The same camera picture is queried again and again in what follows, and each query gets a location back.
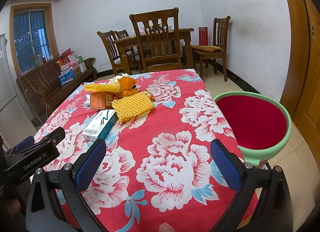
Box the white green carton box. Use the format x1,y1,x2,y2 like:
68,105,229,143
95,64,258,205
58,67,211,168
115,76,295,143
82,109,118,142

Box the orange small carton box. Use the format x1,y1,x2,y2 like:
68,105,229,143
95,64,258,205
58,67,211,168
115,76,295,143
90,92,114,110

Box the white paper ball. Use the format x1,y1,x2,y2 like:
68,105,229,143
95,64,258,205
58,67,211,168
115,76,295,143
108,73,130,85

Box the orange mesh bag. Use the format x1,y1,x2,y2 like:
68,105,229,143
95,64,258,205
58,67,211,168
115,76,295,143
116,76,139,99

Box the person's left hand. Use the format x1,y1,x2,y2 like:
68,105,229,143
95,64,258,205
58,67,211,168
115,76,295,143
5,199,21,217

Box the red bucket green rim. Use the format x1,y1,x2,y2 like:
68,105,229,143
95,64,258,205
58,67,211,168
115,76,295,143
214,92,292,167

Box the red floral tablecloth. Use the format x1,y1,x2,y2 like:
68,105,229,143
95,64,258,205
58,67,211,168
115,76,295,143
27,68,259,232

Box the wooden bench sofa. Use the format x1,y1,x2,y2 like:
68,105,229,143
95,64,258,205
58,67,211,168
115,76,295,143
16,57,97,122

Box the wooden door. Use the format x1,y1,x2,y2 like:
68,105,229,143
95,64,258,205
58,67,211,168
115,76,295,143
293,0,320,164

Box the blue white box on bench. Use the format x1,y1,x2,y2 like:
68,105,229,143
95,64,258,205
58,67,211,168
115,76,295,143
58,69,75,85

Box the pile of gift boxes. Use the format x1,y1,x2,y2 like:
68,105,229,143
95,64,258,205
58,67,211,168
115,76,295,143
56,48,87,73

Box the yellow seat cushion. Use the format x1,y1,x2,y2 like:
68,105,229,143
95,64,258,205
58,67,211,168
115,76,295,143
192,45,222,52

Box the left wooden dining chair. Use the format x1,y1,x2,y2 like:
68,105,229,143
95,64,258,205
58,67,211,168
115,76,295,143
97,30,124,76

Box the wooden dining chair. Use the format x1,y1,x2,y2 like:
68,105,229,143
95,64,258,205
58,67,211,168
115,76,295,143
129,7,181,73
113,29,141,73
97,30,124,76

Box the far wooden dining chair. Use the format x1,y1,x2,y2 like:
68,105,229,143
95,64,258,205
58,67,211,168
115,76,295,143
113,29,141,73

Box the wooden dining table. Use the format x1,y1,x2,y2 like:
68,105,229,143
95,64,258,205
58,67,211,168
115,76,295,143
114,28,194,75

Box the red gift box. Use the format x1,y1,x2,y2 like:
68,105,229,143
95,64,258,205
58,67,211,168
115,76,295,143
199,27,208,46

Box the near wooden dining chair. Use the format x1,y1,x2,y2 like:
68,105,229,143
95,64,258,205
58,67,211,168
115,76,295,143
129,7,181,73

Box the wooden door frame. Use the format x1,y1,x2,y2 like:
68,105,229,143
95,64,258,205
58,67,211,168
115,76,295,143
280,0,310,116

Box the window with wooden frame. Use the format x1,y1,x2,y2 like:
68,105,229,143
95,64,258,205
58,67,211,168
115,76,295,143
9,3,59,78

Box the right wooden chair by wall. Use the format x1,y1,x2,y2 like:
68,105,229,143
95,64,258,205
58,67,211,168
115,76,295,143
192,16,231,82

